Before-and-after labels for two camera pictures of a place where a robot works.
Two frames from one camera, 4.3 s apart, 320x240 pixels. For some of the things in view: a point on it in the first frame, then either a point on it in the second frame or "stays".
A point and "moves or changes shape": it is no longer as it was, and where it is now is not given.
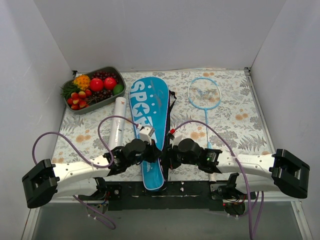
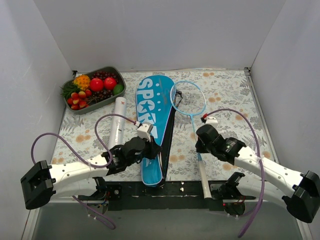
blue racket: (205, 92) -> (189, 98)
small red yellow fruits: (78, 100) stays
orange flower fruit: (82, 81) stays
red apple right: (109, 83) stays
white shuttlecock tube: (119, 123) stays
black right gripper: (170, 153) -> (200, 146)
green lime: (118, 89) stays
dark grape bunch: (103, 75) stays
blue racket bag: (150, 100) moves or changes shape
